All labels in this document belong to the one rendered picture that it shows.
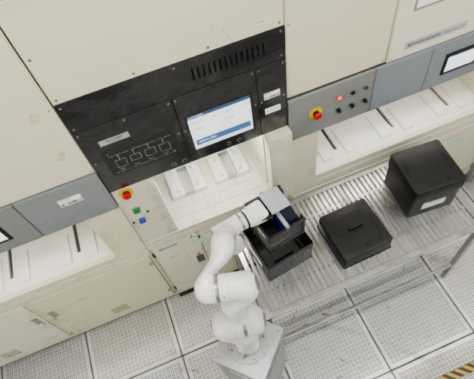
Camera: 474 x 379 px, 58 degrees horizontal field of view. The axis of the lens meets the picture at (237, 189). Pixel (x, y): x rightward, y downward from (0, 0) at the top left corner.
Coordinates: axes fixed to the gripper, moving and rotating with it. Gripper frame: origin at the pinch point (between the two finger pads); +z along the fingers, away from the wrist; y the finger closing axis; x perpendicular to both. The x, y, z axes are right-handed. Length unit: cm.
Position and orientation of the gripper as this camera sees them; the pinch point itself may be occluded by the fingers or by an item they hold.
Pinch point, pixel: (274, 202)
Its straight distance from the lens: 199.7
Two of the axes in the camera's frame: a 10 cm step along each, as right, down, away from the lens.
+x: -1.2, -5.5, -8.3
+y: 4.9, 6.9, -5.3
